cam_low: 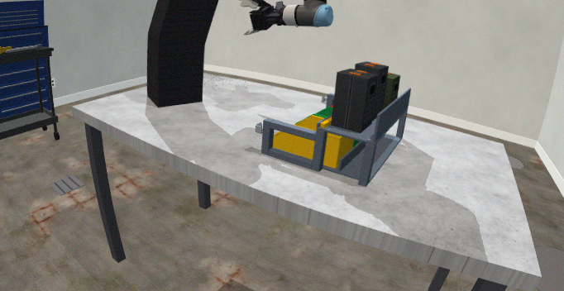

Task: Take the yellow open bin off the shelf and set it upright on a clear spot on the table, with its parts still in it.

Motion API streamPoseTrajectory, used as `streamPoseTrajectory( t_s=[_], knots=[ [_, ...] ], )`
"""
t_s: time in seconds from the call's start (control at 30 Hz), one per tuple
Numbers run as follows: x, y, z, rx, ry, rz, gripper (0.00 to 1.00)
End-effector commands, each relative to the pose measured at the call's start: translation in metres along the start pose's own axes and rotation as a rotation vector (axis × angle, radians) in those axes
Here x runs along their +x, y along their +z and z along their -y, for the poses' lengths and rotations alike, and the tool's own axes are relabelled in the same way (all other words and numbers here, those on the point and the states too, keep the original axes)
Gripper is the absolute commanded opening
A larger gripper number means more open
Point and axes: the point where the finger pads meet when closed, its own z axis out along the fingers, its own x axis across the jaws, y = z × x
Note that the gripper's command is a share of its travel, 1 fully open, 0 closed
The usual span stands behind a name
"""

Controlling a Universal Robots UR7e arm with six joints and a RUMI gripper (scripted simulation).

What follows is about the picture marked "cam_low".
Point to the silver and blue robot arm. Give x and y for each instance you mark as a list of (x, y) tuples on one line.
[(312, 13)]

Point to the green open bin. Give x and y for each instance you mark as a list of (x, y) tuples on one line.
[(327, 112)]

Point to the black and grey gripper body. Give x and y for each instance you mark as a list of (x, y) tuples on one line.
[(262, 22)]

